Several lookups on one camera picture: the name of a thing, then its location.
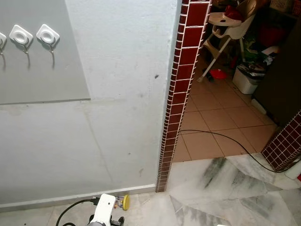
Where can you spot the white plastic bin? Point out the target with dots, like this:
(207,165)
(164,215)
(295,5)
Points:
(244,83)

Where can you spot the red plastic bowl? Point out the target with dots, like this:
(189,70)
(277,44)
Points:
(218,74)

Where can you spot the beige woven basket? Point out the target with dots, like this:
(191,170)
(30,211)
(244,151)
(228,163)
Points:
(281,4)

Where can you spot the small yellow round toy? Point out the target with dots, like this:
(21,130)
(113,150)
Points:
(125,202)

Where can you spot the low red tiled wall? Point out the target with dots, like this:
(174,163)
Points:
(284,143)

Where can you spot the dark brown cabinet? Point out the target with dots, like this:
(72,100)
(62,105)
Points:
(282,84)

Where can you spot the beige baby high chair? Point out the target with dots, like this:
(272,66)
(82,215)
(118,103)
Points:
(225,20)

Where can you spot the grey wall panel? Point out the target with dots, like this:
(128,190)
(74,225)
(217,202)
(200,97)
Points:
(61,70)

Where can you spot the red plastic container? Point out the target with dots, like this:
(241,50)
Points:
(270,35)

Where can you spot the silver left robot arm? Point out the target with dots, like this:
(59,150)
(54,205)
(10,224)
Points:
(94,224)

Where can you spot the white square wall hook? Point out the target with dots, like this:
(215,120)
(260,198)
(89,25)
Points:
(48,34)
(2,40)
(21,35)

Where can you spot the red cloth bundle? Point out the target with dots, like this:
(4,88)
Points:
(233,12)

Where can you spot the red tiled pillar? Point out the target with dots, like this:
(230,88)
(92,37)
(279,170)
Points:
(184,70)

